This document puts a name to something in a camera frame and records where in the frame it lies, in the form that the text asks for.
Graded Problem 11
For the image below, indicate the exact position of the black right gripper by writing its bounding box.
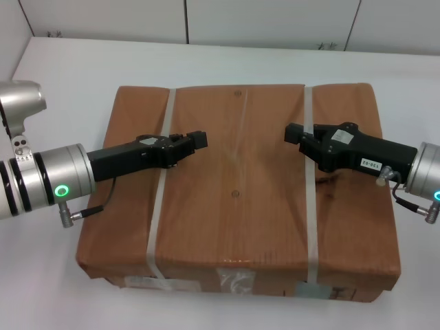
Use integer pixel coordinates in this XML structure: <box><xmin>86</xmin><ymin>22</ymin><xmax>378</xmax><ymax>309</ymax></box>
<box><xmin>283</xmin><ymin>121</ymin><xmax>419</xmax><ymax>180</ymax></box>

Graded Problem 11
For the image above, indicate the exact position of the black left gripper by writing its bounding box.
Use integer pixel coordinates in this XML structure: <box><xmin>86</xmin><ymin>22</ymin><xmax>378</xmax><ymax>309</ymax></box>
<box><xmin>87</xmin><ymin>129</ymin><xmax>210</xmax><ymax>184</ymax></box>

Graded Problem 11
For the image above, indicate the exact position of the brown cardboard box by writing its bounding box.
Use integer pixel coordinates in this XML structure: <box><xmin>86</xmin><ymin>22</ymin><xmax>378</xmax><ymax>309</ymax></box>
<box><xmin>75</xmin><ymin>82</ymin><xmax>403</xmax><ymax>304</ymax></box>

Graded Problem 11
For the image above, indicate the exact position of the white plastic strapping band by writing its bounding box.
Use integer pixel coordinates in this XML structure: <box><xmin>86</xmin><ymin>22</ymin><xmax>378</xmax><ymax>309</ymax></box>
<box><xmin>145</xmin><ymin>87</ymin><xmax>178</xmax><ymax>281</ymax></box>
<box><xmin>303</xmin><ymin>85</ymin><xmax>320</xmax><ymax>285</ymax></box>

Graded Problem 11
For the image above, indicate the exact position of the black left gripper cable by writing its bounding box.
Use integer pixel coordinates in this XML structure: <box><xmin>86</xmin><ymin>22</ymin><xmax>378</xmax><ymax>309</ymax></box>
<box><xmin>60</xmin><ymin>177</ymin><xmax>117</xmax><ymax>230</ymax></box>

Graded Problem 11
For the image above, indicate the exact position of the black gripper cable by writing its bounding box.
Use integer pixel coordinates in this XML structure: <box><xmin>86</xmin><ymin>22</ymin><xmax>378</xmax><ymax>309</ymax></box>
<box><xmin>60</xmin><ymin>177</ymin><xmax>117</xmax><ymax>230</ymax></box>
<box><xmin>375</xmin><ymin>165</ymin><xmax>440</xmax><ymax>225</ymax></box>

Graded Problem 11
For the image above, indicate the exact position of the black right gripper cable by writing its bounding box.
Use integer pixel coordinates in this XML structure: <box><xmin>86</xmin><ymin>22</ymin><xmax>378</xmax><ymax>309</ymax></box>
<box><xmin>375</xmin><ymin>165</ymin><xmax>440</xmax><ymax>225</ymax></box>

